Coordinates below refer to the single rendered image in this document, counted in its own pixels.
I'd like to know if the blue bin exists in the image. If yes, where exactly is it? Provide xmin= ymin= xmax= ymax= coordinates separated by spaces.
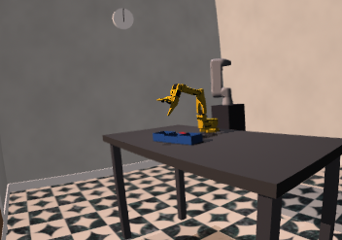
xmin=153 ymin=131 xmax=203 ymax=145

